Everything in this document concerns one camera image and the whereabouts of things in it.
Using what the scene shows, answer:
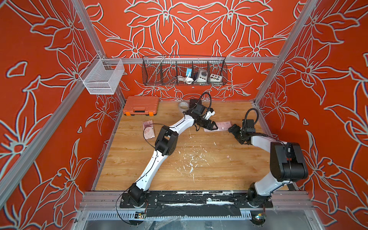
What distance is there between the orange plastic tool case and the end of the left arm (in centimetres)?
38

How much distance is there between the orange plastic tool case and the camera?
1.09 m

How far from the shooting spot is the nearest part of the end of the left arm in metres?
0.88
